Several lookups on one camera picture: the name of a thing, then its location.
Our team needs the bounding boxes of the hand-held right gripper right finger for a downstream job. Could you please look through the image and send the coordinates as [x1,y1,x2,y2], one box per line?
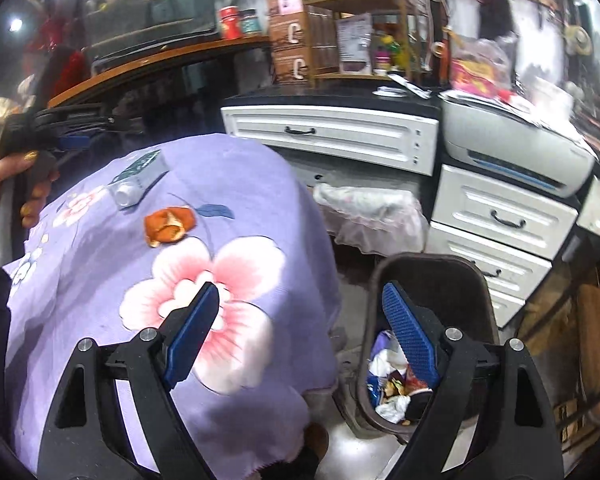
[380,281,566,480]

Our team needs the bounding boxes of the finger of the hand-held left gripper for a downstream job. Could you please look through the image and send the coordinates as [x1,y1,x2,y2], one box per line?
[55,132,98,155]
[45,102,146,135]

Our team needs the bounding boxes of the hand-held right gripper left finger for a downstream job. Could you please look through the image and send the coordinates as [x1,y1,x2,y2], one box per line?
[35,281,220,480]

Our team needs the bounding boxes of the dark brown trash bin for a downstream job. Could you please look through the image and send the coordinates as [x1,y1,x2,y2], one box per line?
[332,254,501,446]

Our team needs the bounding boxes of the toothpaste tube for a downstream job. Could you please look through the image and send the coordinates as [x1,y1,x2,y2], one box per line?
[102,149,170,209]

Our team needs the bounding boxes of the pile of crumpled wrappers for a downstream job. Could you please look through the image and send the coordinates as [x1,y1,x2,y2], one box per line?
[367,330,436,426]

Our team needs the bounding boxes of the curved wooden counter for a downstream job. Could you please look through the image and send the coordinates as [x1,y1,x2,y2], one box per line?
[47,35,273,108]

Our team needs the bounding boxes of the red vase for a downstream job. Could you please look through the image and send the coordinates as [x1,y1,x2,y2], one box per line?
[22,12,86,91]

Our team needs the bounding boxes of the orange peel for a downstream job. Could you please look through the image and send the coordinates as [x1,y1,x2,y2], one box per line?
[145,206,196,247]

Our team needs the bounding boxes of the purple floral tablecloth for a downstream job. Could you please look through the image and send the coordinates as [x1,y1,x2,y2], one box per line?
[2,132,343,476]

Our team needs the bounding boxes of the glass display case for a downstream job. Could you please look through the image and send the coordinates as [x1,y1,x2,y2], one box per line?
[80,0,218,63]

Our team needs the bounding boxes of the translucent plastic bag bin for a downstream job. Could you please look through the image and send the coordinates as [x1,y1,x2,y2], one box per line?
[312,182,429,256]

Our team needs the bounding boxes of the white stacked drawer cabinet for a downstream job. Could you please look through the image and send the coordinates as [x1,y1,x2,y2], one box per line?
[427,164,580,328]

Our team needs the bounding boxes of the red can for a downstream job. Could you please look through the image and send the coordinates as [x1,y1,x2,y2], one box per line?
[218,6,243,40]

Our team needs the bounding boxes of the dark jar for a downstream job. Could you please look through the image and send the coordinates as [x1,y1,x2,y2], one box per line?
[240,8,262,37]

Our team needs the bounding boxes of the brown cardboard box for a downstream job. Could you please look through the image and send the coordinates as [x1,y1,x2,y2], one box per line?
[272,47,338,86]
[270,12,338,51]

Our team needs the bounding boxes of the white printer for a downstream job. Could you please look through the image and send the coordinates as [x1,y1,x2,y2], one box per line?
[440,91,597,198]

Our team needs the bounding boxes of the brown box with pink label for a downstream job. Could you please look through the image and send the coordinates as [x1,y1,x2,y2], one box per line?
[267,0,306,16]

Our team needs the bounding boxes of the white remote control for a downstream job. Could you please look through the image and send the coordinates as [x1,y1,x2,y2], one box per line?
[387,74,431,98]

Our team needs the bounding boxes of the red patterned bag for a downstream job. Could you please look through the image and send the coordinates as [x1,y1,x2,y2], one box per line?
[450,55,512,100]

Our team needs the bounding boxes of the printed paper sign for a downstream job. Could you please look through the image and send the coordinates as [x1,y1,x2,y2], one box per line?
[336,13,373,73]

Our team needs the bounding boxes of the yellow artificial flowers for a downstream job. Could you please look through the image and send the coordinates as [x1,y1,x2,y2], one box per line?
[372,32,406,68]

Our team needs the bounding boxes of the straw hat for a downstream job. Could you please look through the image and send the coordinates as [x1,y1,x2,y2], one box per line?
[565,25,593,57]

